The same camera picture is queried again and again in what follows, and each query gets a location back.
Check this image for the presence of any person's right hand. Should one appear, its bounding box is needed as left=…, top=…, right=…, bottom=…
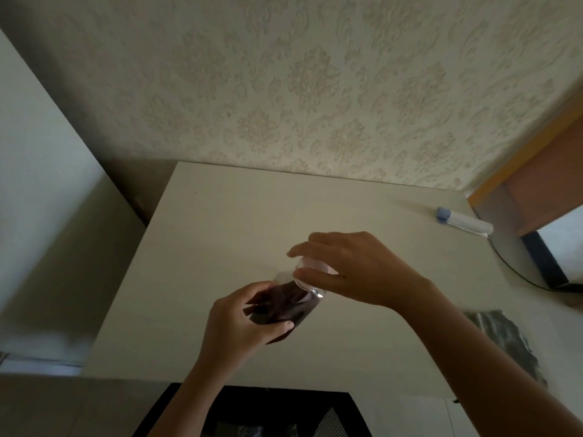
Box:
left=286, top=231, right=439, bottom=311

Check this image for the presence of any crumpled grey plastic wrapper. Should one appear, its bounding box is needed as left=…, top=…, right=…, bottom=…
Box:
left=462, top=309, right=549, bottom=388

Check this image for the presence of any person's left hand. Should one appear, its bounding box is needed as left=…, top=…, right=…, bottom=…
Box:
left=196, top=281, right=295, bottom=383

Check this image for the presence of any clear bottle with dark liquid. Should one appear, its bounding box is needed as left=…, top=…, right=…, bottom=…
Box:
left=248, top=267, right=329, bottom=345

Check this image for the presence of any pink bottle cap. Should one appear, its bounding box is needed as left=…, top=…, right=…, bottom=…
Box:
left=294, top=255, right=340, bottom=287

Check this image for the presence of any black cable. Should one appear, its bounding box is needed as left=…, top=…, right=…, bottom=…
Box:
left=487, top=235, right=583, bottom=294

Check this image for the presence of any person's right forearm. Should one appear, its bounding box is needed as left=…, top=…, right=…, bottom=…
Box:
left=394, top=277, right=583, bottom=437

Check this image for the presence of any person's left forearm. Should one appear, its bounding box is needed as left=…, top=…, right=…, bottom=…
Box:
left=148, top=359, right=235, bottom=437

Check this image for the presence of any black mesh chair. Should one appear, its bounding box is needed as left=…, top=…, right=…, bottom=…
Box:
left=132, top=383, right=375, bottom=437

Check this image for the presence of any orange wooden shelf unit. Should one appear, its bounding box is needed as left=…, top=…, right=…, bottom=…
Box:
left=468, top=97, right=583, bottom=238

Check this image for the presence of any black device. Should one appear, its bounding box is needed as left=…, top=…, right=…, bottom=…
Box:
left=520, top=229, right=583, bottom=293

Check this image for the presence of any white tube with blue cap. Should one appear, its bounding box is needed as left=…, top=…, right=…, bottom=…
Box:
left=436, top=206, right=494, bottom=237

